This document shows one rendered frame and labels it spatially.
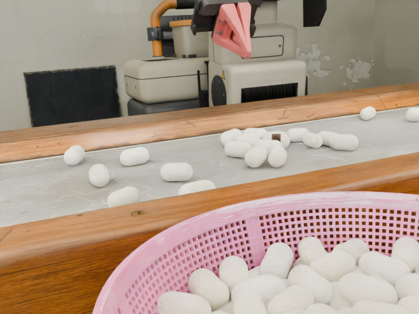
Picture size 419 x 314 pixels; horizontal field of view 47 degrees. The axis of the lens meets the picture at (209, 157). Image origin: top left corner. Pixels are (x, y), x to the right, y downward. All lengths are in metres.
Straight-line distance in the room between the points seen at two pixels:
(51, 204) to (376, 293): 0.31
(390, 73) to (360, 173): 2.79
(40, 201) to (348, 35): 2.83
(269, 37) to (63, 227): 1.02
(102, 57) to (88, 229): 2.28
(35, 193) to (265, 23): 0.93
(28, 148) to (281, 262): 0.44
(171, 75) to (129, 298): 1.23
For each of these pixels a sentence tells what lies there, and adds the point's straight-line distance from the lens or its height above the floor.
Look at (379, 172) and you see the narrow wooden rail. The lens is 0.43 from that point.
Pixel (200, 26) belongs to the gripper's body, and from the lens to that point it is 0.76.
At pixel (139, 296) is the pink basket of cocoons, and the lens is 0.28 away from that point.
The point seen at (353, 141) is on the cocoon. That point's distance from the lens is 0.60.
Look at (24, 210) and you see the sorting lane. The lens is 0.48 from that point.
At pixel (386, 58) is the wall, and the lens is 3.23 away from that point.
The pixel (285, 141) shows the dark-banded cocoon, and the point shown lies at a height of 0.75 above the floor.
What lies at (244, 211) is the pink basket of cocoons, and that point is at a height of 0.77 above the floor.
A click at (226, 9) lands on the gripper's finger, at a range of 0.72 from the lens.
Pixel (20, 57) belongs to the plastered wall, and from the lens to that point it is 2.56.
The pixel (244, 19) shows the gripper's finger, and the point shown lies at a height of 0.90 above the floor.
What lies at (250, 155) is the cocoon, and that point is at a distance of 0.53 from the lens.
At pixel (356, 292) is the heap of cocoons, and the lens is 0.30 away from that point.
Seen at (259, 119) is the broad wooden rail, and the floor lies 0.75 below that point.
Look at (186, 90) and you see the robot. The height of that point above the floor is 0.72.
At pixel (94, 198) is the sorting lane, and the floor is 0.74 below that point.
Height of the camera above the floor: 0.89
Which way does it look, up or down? 14 degrees down
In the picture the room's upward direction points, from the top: 3 degrees counter-clockwise
